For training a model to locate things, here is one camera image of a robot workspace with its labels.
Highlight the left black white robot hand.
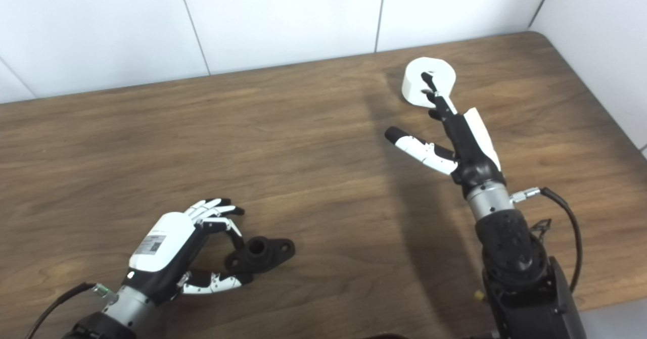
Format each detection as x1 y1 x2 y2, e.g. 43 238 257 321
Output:
124 198 254 305

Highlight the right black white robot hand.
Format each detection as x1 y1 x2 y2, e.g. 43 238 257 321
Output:
384 71 506 193

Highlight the round white piece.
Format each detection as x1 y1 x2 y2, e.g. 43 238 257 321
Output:
401 57 456 108

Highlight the black flanged holder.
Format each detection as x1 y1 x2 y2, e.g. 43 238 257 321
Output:
224 236 296 275

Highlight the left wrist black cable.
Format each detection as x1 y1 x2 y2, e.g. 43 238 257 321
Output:
23 282 119 339

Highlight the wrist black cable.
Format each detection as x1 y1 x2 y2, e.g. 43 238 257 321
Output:
23 282 119 339
511 186 583 294

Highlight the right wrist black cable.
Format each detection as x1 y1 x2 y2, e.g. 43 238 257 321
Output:
511 186 583 294

